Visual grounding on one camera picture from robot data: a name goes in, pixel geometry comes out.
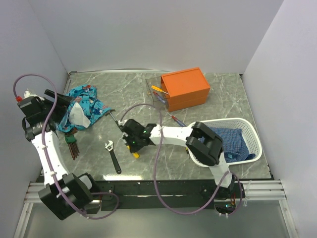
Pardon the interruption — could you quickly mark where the white plastic basket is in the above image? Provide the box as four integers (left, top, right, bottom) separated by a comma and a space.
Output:
202, 118, 263, 166

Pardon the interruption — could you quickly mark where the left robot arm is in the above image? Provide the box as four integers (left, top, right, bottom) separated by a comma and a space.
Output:
17, 90, 99, 220

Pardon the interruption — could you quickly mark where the blue checked cloth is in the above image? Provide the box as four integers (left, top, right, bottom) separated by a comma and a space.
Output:
198, 126, 256, 163

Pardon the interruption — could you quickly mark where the clear plastic drawer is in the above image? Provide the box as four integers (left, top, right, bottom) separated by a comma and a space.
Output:
145, 76, 169, 110

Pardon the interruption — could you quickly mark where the red blue screwdriver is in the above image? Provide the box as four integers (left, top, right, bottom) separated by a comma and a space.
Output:
166, 111, 187, 127
153, 91, 167, 105

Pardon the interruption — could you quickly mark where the yellow slim screwdriver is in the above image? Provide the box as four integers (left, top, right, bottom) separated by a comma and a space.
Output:
151, 85, 169, 95

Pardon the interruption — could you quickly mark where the black base crossbar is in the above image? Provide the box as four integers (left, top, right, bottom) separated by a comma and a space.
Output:
68, 180, 246, 214

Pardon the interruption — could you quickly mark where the yellow screwdriver beside basket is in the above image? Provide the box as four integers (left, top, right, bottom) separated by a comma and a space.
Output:
186, 147, 191, 163

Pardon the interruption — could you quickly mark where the turquoise shark print cloth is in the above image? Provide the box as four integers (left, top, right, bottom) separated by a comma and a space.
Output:
57, 84, 111, 133

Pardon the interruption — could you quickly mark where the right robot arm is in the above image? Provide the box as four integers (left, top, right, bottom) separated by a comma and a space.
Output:
119, 119, 234, 199

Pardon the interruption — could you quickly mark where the black handled hammer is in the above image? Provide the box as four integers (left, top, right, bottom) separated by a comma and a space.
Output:
105, 109, 124, 132

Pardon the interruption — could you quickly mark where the black adjustable wrench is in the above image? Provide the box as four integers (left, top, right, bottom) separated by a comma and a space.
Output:
105, 140, 122, 174

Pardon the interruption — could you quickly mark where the aluminium rail frame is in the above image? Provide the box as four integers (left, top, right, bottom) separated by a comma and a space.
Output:
13, 71, 299, 238

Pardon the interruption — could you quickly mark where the orange drawer cabinet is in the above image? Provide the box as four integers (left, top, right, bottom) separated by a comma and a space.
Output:
160, 67, 211, 112

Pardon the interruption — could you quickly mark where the green hex key set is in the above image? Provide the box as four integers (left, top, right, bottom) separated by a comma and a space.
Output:
64, 130, 80, 160

